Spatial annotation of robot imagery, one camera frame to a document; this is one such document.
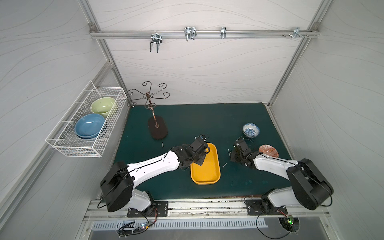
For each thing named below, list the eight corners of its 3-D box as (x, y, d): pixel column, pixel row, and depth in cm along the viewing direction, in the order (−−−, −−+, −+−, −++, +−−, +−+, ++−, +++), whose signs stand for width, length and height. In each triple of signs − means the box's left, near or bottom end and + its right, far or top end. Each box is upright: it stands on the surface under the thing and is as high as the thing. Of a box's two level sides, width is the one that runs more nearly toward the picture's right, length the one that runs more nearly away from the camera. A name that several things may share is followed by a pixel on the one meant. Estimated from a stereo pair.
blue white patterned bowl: (243, 137, 102) (245, 134, 99) (241, 126, 108) (242, 123, 106) (259, 137, 102) (261, 134, 99) (255, 126, 108) (257, 123, 106)
